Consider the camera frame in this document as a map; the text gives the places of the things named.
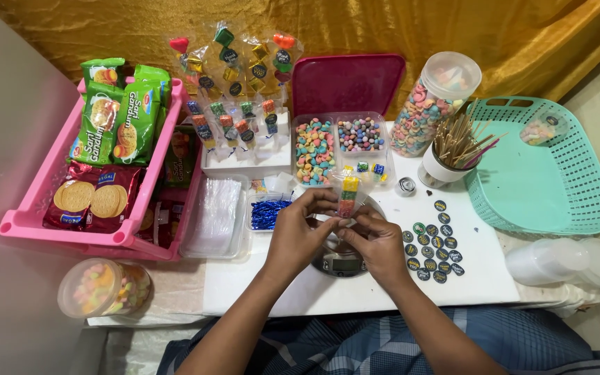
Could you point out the red round biscuit packet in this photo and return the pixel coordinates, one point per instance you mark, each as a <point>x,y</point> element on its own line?
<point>68,198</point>
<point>112,200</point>

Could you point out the gold fabric curtain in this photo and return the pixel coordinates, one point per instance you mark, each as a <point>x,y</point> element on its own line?
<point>513,41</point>

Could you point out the small clear plastic box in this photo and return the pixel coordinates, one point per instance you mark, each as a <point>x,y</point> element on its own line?
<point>279,182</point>

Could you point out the group of round dark stickers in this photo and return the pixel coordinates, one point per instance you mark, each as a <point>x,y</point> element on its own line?
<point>433,250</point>

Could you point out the steel digital kitchen scale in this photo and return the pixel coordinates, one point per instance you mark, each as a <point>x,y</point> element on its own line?
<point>346,263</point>

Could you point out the group of wrapped sweet sticks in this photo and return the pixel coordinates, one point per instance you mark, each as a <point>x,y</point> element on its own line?
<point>232,78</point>

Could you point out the stack of clear plastic tubs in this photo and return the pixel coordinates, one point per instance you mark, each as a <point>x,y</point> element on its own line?
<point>565,260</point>

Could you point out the white foam block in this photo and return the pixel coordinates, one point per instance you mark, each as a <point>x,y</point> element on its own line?
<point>248,161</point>

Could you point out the clear tub of twist ties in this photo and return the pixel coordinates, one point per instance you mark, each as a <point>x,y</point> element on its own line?
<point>271,197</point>

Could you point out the green wrapped cube candy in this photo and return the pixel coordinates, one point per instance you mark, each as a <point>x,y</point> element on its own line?
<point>362,166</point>

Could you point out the heap of coloured ball candies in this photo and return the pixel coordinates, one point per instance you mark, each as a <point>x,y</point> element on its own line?
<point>361,135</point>

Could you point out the person's left hand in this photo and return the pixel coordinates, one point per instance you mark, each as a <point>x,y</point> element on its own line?
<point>292,237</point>

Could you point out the bundle of wooden skewers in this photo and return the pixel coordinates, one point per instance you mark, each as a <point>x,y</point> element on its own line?
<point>459,138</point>

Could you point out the blue wrapped cube candy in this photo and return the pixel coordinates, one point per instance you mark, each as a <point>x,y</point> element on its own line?
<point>378,169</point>

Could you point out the bunch of blue twist ties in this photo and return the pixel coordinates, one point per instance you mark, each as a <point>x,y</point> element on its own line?
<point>268,213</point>

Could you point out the pink plastic tiered rack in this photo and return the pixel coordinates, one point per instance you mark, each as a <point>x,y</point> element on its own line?
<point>34,208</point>

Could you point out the clear jar of chewy candies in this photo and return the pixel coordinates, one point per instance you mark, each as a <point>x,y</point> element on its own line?
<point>104,286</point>

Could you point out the person's right hand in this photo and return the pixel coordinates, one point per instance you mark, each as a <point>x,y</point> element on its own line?
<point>381,250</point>

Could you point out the small tape roll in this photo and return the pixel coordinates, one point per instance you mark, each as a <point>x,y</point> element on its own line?
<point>406,187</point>

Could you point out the teal plastic basket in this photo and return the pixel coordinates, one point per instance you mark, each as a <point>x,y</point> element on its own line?
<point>545,187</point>

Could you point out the maroon plastic lid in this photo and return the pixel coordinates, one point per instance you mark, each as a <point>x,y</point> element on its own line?
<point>347,86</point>

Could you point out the blue plaid sarong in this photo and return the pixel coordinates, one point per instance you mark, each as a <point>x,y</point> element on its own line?
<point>373,338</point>

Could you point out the clear compartment tray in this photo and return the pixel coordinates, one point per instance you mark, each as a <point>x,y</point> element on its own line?
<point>365,156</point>

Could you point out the bagged cube candy skewer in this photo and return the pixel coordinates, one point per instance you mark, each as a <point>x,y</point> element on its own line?
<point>348,195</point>

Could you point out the small green biscuit packet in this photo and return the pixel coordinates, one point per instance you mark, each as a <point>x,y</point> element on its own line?
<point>103,73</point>

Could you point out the clear tub of plastic bags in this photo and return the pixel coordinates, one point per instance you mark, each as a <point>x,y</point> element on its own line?
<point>214,218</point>

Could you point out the white cup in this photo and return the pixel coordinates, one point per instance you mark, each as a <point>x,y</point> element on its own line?
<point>438,172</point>

